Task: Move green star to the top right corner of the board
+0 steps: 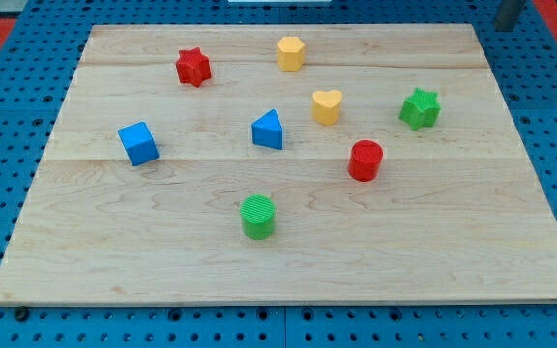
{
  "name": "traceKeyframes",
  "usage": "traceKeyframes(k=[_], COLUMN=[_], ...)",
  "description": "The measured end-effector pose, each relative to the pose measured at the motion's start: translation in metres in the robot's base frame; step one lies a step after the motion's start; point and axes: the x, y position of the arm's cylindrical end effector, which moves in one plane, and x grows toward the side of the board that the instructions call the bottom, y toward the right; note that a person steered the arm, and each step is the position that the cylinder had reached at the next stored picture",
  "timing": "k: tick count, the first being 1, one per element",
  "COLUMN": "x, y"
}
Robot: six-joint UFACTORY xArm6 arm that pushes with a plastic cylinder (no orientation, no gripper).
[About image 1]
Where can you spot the wooden board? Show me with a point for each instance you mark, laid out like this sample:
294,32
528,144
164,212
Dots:
455,216

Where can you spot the red star block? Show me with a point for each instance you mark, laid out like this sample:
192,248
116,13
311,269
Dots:
193,67

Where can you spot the green star block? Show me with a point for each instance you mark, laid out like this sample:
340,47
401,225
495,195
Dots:
420,109

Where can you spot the green cylinder block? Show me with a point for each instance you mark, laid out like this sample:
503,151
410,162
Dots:
257,213

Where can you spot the blue triangle block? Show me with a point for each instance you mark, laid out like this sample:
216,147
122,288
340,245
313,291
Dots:
267,131

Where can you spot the yellow heart block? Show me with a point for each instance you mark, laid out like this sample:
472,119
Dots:
326,106

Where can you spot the red cylinder block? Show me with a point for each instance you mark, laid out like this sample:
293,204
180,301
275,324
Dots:
365,160

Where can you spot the yellow hexagon block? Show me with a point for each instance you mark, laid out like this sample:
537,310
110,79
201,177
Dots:
290,53

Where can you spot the blue cube block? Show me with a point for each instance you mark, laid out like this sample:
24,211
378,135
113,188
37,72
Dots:
138,143

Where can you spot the grey metal rod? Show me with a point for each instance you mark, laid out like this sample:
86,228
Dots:
507,15

